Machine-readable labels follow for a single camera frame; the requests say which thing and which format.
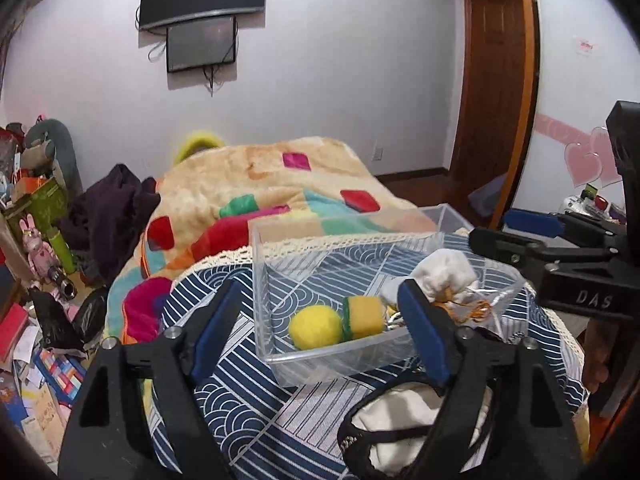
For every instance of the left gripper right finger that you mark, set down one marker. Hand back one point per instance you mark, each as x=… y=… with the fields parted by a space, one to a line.
x=504 y=415

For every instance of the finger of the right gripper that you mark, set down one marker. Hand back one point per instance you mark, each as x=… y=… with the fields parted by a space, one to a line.
x=515 y=250
x=533 y=222

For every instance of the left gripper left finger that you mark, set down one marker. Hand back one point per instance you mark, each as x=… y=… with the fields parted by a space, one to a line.
x=107 y=435

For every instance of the white black-trimmed tote bag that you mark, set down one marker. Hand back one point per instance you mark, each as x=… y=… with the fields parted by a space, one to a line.
x=381 y=436

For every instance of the yellow green sponge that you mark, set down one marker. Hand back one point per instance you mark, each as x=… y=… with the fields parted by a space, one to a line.
x=363 y=316

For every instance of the yellow felt ball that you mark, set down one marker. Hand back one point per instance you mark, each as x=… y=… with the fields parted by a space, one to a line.
x=315 y=327

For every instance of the clear plastic storage box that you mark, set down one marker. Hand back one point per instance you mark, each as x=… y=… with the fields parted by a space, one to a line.
x=301 y=262

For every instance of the right hand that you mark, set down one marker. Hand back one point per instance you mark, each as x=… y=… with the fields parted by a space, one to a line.
x=597 y=348

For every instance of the white stickered suitcase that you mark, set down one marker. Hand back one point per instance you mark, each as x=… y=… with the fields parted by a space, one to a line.
x=592 y=204

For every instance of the colourful patchwork box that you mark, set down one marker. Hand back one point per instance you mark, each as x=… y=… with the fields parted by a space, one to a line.
x=63 y=374

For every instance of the black plastic bag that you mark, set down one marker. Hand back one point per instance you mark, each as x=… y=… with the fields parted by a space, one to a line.
x=61 y=333

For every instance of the navy patterned tablecloth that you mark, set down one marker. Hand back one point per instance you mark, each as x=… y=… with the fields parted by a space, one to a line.
x=274 y=410

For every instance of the brown wooden door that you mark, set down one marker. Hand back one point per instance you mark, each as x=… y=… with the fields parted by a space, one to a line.
x=499 y=87

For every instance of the red book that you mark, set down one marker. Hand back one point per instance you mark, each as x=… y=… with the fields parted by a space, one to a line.
x=11 y=328

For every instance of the pink bunny figurine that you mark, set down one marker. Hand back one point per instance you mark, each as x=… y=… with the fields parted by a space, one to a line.
x=40 y=255

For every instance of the dark purple garment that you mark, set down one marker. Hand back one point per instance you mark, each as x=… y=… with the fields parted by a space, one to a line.
x=104 y=224

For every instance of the colourful fleece blanket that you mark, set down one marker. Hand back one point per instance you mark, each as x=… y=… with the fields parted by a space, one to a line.
x=208 y=200

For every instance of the green cardboard box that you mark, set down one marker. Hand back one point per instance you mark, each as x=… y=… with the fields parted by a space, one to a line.
x=47 y=204

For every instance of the grey plush toy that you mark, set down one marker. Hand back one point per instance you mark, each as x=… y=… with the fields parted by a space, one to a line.
x=49 y=150

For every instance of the yellow plush item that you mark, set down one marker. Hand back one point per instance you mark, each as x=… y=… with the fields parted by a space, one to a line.
x=196 y=142

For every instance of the pink heart wall decals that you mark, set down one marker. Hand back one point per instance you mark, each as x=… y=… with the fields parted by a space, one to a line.
x=588 y=155

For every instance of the small wall monitor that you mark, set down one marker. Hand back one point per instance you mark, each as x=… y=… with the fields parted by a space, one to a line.
x=201 y=43

